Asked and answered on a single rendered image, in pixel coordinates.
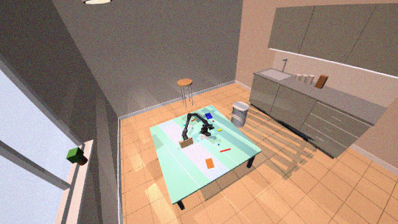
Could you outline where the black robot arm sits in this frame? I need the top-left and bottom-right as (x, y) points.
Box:
(181, 113), (213, 141)

